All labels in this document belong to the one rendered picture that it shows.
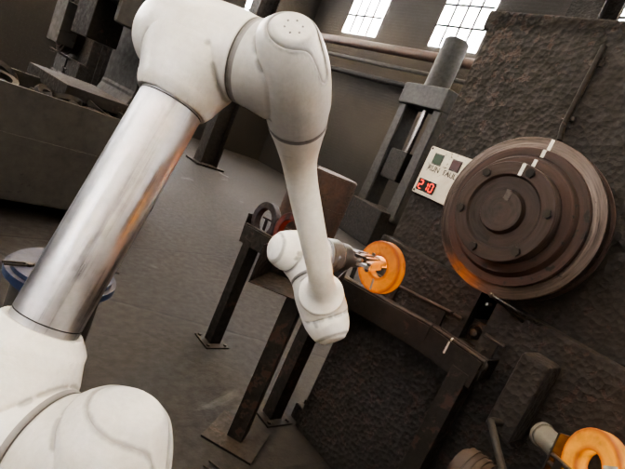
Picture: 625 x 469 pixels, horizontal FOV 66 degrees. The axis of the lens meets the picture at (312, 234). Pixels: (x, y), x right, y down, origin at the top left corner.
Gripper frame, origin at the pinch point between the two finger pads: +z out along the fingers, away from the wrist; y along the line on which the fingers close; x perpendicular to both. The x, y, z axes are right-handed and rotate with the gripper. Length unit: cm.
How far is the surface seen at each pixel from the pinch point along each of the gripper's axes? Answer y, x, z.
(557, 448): 60, -16, 4
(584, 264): 43, 22, 21
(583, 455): 65, -14, 4
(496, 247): 23.2, 16.9, 13.5
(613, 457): 70, -9, -1
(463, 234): 13.1, 16.3, 12.6
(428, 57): -510, 204, 571
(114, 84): -298, 5, 11
